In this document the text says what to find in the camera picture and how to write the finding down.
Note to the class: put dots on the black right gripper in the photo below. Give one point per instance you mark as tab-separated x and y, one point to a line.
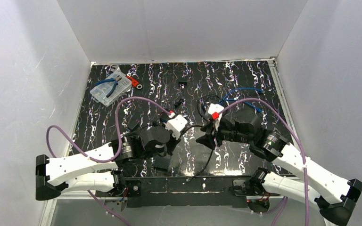
214	134

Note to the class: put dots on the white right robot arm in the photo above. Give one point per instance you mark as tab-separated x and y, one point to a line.
334	197

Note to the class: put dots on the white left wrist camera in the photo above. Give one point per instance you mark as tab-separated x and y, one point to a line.
176	124

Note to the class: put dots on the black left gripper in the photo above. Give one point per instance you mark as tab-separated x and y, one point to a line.
167	144

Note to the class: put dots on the grey ribbed network switch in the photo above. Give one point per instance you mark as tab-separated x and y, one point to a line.
162	163

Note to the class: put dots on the small black clip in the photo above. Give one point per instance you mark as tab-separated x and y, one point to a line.
178	103

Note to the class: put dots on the small black connector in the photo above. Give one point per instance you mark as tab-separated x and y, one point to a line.
182	83

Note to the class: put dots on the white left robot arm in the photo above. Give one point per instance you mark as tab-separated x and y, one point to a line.
100	169

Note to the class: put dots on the clear plastic parts box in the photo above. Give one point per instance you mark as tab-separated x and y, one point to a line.
123	86

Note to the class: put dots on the black base bar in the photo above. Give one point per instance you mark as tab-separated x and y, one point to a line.
177	191

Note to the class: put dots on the red black tool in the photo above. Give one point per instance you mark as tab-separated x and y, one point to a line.
135	83

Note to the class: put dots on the blue handled pliers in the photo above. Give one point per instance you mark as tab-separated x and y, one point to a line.
109	85

